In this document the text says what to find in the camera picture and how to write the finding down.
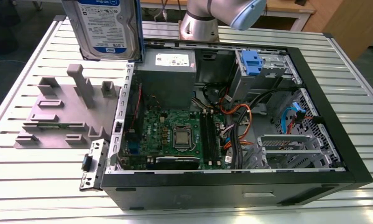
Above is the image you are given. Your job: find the grey parts rack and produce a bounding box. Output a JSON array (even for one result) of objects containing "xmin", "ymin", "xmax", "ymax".
[{"xmin": 14, "ymin": 63, "xmax": 124, "ymax": 150}]

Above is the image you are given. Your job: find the wooden desk white frame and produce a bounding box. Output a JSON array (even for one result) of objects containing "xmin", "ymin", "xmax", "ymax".
[{"xmin": 140, "ymin": 0, "xmax": 318, "ymax": 32}]

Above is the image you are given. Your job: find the grey power supply unit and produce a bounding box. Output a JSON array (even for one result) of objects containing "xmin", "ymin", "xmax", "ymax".
[{"xmin": 134, "ymin": 48, "xmax": 198, "ymax": 110}]

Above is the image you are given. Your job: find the black open PC case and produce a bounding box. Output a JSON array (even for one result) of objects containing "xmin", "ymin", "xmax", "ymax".
[{"xmin": 100, "ymin": 36, "xmax": 373, "ymax": 210}]

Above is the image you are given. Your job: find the blue plastic drive latch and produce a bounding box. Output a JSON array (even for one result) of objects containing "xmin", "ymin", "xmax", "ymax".
[{"xmin": 242, "ymin": 50, "xmax": 264, "ymax": 77}]

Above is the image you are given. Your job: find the metal drive cage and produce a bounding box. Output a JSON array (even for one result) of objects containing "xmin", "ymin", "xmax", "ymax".
[{"xmin": 228, "ymin": 49, "xmax": 303, "ymax": 105}]

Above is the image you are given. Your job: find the green motherboard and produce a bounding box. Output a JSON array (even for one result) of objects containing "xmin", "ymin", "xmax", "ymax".
[{"xmin": 122, "ymin": 108, "xmax": 230, "ymax": 170}]

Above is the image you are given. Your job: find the black graphics card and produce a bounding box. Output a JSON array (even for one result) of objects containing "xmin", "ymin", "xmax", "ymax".
[{"xmin": 146, "ymin": 154, "xmax": 203, "ymax": 170}]

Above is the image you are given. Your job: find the blue wire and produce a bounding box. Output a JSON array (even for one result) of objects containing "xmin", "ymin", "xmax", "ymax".
[{"xmin": 280, "ymin": 102, "xmax": 306, "ymax": 136}]

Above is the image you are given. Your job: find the black cable bundle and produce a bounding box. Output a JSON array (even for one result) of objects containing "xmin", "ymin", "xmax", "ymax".
[{"xmin": 230, "ymin": 86, "xmax": 299, "ymax": 168}]

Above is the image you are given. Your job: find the CPU socket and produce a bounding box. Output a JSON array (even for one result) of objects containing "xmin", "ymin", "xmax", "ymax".
[{"xmin": 171, "ymin": 125, "xmax": 198, "ymax": 151}]

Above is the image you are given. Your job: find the green RAM stick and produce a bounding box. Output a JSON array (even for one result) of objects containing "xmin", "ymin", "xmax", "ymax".
[{"xmin": 36, "ymin": 125, "xmax": 71, "ymax": 130}]

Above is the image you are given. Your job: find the orange wire bundle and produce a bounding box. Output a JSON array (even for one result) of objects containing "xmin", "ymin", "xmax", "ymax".
[{"xmin": 220, "ymin": 104, "xmax": 255, "ymax": 150}]

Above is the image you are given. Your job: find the brown wooden cabinet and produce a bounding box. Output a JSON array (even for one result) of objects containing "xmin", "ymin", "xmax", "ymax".
[{"xmin": 302, "ymin": 0, "xmax": 373, "ymax": 61}]

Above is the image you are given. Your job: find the metal disk bay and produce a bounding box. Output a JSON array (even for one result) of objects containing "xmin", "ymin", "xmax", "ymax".
[{"xmin": 256, "ymin": 134, "xmax": 346, "ymax": 170}]

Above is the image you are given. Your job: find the hard disk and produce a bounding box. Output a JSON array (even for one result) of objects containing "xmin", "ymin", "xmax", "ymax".
[{"xmin": 62, "ymin": 0, "xmax": 144, "ymax": 63}]

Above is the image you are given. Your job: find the thin red wire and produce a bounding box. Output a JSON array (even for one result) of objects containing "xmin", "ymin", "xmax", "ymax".
[{"xmin": 134, "ymin": 83, "xmax": 144, "ymax": 122}]

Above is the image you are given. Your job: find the black RAM slot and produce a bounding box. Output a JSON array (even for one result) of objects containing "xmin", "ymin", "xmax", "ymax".
[
  {"xmin": 207, "ymin": 109, "xmax": 223, "ymax": 166},
  {"xmin": 199, "ymin": 109, "xmax": 215, "ymax": 166}
]

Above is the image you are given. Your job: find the orange power wire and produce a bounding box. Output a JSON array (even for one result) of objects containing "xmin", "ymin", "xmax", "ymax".
[{"xmin": 294, "ymin": 112, "xmax": 327, "ymax": 126}]

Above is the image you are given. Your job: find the silver CPU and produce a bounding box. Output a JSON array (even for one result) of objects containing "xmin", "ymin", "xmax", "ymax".
[{"xmin": 174, "ymin": 131, "xmax": 192, "ymax": 144}]

